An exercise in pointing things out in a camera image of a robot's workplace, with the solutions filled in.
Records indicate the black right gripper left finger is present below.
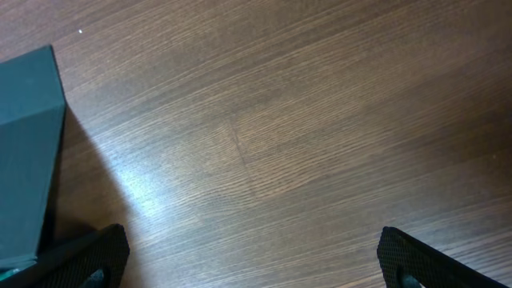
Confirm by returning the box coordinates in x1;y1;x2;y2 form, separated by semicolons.
1;224;130;288

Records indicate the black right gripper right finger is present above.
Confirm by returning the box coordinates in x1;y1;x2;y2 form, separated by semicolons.
377;226;506;288

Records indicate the black storage box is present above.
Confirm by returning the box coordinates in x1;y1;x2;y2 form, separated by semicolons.
1;46;66;272

